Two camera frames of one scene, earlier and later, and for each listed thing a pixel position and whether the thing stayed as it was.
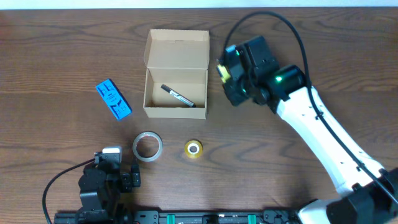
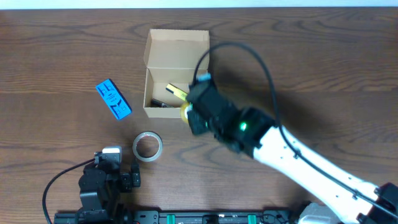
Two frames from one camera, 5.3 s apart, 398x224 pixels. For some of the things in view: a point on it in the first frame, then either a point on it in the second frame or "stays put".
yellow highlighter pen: [222, 73] to [180, 93]
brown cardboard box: [176, 62] stays put
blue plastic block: [114, 98] stays put
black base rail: [119, 216] stays put
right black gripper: [233, 96] to [196, 126]
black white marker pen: [178, 96] to [155, 103]
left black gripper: [132, 180] stays put
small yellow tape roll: [193, 149] to [184, 106]
